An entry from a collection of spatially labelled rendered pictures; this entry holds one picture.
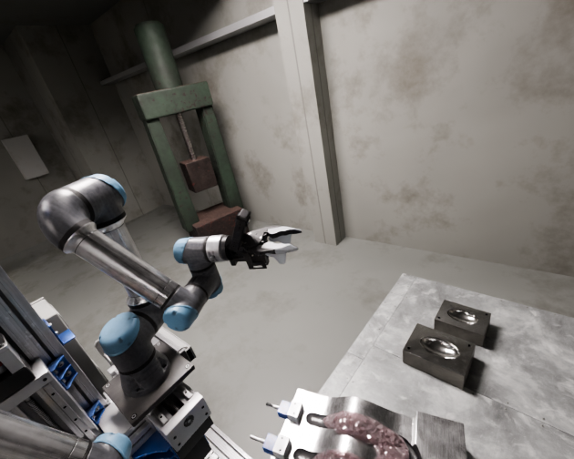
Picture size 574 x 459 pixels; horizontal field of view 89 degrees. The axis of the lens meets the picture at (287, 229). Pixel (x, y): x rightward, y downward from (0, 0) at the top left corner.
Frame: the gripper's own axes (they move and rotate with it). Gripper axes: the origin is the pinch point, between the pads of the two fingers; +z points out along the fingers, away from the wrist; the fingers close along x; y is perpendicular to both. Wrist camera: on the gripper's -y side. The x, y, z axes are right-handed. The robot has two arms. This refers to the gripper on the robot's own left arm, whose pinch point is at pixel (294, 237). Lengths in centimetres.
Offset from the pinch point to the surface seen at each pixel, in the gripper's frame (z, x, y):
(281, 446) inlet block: -11, 29, 54
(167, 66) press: -169, -255, -36
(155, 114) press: -187, -229, 1
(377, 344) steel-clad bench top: 18, -14, 68
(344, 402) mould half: 7, 15, 56
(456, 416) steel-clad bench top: 40, 12, 65
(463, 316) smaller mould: 52, -26, 65
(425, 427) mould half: 29, 21, 52
